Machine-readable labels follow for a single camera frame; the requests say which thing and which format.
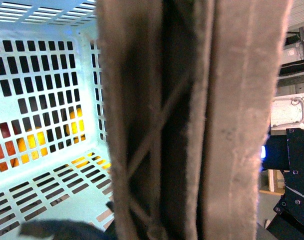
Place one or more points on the light blue plastic basket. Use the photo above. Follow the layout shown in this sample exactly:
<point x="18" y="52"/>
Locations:
<point x="54" y="159"/>

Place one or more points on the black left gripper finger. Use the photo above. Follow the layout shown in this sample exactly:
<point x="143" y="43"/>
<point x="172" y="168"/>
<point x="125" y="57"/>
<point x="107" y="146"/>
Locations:
<point x="62" y="229"/>

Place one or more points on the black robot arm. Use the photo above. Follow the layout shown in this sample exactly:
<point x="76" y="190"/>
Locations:
<point x="283" y="152"/>

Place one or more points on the white appliance box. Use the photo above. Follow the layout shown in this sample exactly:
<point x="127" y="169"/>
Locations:
<point x="287" y="112"/>

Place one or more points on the brown basket handle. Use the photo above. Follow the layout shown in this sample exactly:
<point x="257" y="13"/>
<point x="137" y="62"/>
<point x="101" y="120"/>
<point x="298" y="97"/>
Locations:
<point x="188" y="86"/>

